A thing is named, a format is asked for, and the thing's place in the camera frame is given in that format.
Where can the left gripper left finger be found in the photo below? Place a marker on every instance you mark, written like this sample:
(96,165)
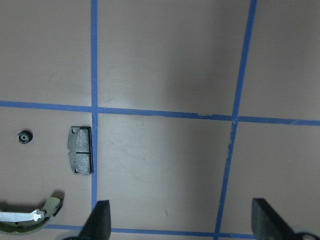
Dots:
(98,224)

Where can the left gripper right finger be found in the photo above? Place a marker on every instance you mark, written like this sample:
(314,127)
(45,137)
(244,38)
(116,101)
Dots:
(267,224)

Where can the small black bearing gear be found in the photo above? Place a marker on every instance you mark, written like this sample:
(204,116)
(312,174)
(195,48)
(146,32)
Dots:
(24,137)

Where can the olive brake shoe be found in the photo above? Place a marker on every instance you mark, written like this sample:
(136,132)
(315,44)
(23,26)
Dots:
(19,220)

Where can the dark grey brake pad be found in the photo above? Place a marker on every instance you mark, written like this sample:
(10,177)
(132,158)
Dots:
(79,145)

